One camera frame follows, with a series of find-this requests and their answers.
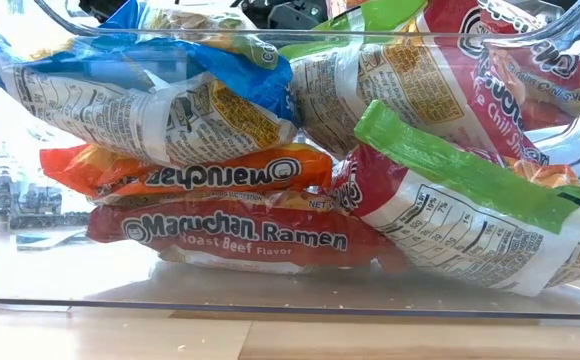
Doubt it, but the lime chili ramen packet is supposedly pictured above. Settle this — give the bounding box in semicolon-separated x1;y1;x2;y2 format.
329;99;580;299
279;0;551;166

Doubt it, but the orange ramen packet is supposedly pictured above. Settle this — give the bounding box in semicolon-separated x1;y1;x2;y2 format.
38;142;335;207

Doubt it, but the blue ramen packet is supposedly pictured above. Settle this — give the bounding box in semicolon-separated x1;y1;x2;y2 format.
0;0;301;170

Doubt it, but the red Maruchan ramen packet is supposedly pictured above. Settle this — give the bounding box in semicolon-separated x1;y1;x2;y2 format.
85;192;411;276
474;0;580;132

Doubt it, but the clear plastic bin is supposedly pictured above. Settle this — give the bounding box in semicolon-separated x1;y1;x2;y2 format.
0;0;580;321

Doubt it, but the teal plastic spatula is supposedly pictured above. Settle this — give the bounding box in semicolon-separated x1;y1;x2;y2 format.
15;233;51;247

